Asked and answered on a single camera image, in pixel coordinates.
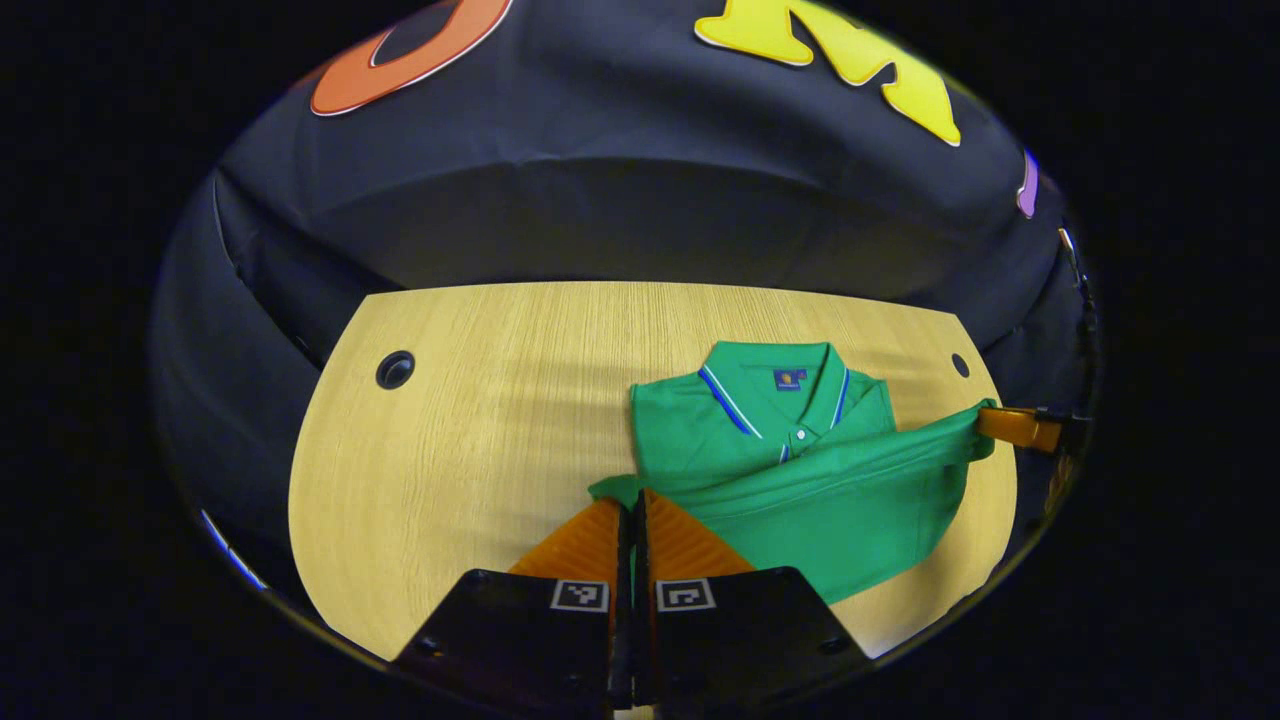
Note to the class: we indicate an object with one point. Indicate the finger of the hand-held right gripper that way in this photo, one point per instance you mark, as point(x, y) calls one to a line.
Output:
point(1015, 428)

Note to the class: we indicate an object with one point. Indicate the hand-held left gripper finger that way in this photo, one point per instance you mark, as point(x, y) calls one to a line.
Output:
point(645, 620)
point(622, 620)

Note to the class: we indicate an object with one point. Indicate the green polo T-shirt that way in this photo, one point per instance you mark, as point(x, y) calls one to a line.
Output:
point(830, 520)

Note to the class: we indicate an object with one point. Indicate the black backdrop cloth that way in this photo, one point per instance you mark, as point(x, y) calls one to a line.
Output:
point(600, 200)

